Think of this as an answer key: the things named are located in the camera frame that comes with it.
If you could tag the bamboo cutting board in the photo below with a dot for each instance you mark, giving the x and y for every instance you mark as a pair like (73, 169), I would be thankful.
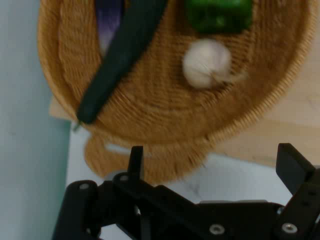
(280, 125)

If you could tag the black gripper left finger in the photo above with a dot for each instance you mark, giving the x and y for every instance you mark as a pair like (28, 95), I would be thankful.
(136, 162)

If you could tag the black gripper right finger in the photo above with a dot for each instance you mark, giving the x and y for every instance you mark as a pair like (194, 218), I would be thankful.
(292, 165)

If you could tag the purple eggplant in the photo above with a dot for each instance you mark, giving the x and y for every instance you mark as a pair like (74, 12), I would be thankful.
(108, 22)

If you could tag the long dark green cucumber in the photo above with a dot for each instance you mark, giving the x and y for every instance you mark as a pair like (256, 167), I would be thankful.
(122, 57)

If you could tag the green bell pepper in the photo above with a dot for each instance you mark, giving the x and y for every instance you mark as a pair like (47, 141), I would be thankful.
(218, 15)

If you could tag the white garlic bulb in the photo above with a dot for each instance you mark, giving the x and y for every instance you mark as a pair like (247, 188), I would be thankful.
(207, 63)

